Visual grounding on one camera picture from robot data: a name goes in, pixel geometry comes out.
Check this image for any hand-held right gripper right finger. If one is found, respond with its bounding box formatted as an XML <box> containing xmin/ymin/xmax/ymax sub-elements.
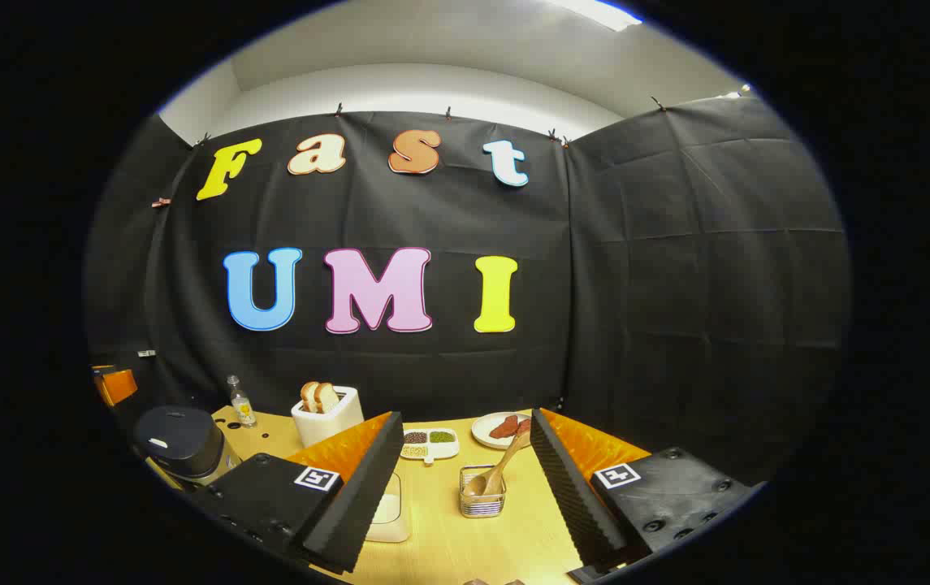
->
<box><xmin>530</xmin><ymin>408</ymin><xmax>768</xmax><ymax>584</ymax></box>

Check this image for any clear rice container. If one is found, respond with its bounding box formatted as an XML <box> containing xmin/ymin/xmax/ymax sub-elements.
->
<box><xmin>363</xmin><ymin>471</ymin><xmax>411</xmax><ymax>544</ymax></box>

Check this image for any black rice cooker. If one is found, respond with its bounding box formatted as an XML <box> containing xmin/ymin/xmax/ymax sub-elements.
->
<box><xmin>134</xmin><ymin>405</ymin><xmax>242</xmax><ymax>488</ymax></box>

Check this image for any white toaster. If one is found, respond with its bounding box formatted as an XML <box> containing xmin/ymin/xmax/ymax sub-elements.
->
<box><xmin>291</xmin><ymin>386</ymin><xmax>366</xmax><ymax>449</ymax></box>

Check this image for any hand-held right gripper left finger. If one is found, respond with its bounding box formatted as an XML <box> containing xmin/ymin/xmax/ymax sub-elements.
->
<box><xmin>184</xmin><ymin>410</ymin><xmax>406</xmax><ymax>576</ymax></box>

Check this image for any white round plate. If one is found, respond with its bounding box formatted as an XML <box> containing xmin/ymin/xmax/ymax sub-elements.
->
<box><xmin>471</xmin><ymin>412</ymin><xmax>534</xmax><ymax>449</ymax></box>

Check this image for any metal wire chopstick holder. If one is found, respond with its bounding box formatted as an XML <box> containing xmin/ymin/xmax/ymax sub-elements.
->
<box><xmin>459</xmin><ymin>465</ymin><xmax>507</xmax><ymax>519</ymax></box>

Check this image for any white divided bean dish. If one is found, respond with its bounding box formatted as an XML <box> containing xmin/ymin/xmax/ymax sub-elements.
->
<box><xmin>400</xmin><ymin>427</ymin><xmax>461</xmax><ymax>466</ymax></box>

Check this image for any wooden spoon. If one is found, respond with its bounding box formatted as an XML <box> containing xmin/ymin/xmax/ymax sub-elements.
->
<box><xmin>463</xmin><ymin>431</ymin><xmax>532</xmax><ymax>498</ymax></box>

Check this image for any small clear glass bottle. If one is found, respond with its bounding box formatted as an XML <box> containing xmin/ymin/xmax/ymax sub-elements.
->
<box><xmin>227</xmin><ymin>375</ymin><xmax>257</xmax><ymax>428</ymax></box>

